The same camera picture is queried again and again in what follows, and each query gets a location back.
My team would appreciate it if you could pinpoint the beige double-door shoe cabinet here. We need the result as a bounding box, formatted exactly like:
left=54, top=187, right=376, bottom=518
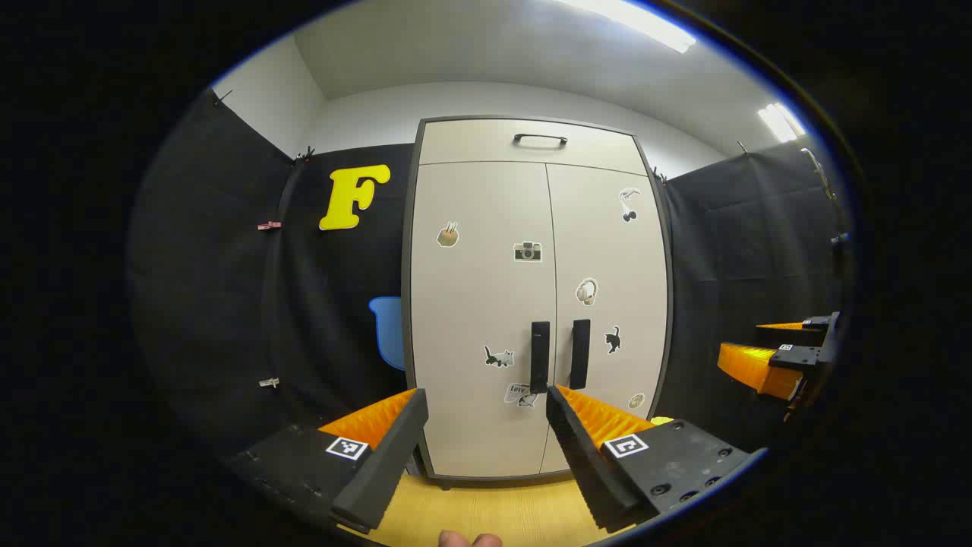
left=401, top=115, right=675, bottom=491

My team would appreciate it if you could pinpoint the black door handle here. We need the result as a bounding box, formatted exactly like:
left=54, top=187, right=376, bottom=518
left=570, top=319, right=591, bottom=390
left=530, top=321, right=551, bottom=394

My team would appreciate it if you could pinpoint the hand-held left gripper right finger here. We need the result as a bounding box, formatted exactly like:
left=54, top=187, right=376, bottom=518
left=545, top=384, right=764, bottom=534

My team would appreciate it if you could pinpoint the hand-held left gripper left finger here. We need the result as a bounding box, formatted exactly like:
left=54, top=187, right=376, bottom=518
left=228, top=387, right=430, bottom=534

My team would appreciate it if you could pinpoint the small ceiling light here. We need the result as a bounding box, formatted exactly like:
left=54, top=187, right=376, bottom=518
left=757, top=103, right=807, bottom=144

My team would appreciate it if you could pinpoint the beige cabinet drawer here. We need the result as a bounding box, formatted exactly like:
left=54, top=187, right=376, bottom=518
left=419, top=119, right=654, bottom=177

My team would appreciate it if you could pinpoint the beige cabinet door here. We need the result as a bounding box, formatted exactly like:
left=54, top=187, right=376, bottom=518
left=539, top=163, right=669, bottom=473
left=410, top=161, right=559, bottom=479

